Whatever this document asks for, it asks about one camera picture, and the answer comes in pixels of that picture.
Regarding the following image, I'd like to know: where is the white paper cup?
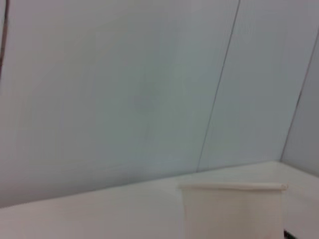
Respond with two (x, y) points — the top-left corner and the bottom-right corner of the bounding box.
(177, 182), (289, 239)

